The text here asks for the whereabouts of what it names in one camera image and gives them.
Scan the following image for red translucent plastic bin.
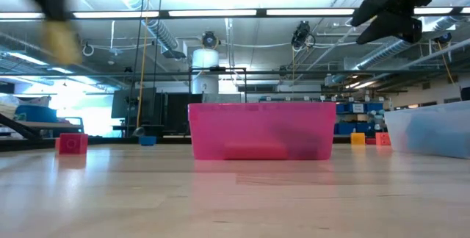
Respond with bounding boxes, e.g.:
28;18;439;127
187;101;337;162

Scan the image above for blue hanging cord reel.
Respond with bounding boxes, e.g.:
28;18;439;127
434;32;453;45

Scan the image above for background work table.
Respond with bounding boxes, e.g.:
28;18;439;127
10;119;84;138

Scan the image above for flexible silver duct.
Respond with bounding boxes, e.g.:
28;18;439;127
141;18;187;60

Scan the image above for medium blue block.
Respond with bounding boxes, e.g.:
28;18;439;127
403;115;470;158

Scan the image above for white stacked boxes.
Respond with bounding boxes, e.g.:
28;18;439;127
0;94;18;121

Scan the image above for black metal stand frame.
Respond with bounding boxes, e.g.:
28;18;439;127
188;66;248;104

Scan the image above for shelf rack with blue bins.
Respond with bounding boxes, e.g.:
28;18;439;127
258;95;386;136

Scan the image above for clear translucent plastic bin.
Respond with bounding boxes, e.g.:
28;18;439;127
383;100;470;159

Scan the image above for white cylindrical tank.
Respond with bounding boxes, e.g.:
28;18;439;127
192;48;220;95

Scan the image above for small red square block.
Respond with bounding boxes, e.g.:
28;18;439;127
58;132;89;155

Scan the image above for black hanging cord reel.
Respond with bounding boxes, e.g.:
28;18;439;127
291;20;317;51
200;30;220;49

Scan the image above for blue drum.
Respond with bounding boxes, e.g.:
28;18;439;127
14;104;59;123

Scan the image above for black equipment cabinet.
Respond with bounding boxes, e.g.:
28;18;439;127
111;87;203;138

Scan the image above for white bag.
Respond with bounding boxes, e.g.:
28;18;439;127
20;95;51;107

